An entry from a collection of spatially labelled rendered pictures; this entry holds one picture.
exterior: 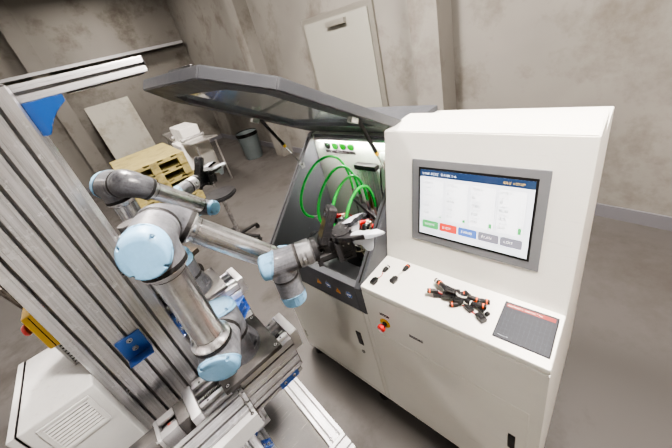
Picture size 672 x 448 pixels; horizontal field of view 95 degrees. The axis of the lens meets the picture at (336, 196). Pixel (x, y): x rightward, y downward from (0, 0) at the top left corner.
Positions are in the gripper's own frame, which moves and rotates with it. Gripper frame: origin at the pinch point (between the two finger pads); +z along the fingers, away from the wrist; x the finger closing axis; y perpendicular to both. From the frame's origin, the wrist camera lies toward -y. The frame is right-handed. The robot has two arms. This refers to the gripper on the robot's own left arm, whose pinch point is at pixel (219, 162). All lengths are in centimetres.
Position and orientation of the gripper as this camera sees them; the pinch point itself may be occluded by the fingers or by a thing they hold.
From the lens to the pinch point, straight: 192.3
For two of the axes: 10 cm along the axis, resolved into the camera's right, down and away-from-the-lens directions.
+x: 9.2, 1.1, -3.7
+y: 1.0, 8.5, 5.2
